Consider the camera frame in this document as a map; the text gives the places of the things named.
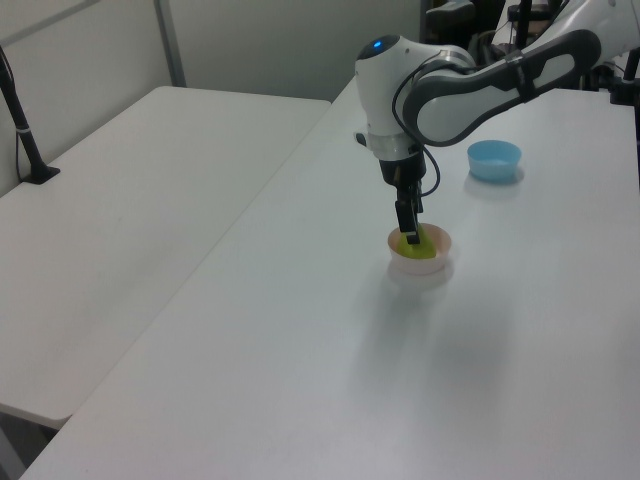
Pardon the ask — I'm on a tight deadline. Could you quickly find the grey partition frame post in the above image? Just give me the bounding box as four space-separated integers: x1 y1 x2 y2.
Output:
152 0 187 89

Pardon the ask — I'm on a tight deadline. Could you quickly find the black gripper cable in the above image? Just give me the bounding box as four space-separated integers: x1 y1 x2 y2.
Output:
391 48 442 197

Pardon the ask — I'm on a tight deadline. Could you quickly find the black monitor stand pole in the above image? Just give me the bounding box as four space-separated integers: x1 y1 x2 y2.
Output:
516 0 533 50

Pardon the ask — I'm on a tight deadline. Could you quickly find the blue plastic bowl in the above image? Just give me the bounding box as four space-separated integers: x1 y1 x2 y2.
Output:
466 139 522 182

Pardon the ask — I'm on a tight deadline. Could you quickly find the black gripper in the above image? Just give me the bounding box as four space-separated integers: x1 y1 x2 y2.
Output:
377 149 427 246

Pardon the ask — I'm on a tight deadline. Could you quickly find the black camera pole with base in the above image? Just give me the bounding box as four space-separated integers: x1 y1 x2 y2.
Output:
0 43 62 186

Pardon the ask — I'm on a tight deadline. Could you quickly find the green pear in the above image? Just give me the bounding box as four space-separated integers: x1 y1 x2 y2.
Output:
396 223 438 262

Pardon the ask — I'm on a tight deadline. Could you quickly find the black camera stand with clamp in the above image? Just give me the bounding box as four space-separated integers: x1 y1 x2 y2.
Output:
607 40 640 107

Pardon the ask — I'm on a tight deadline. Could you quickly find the pink plastic bowl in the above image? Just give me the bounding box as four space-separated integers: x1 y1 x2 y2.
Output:
387 223 454 277

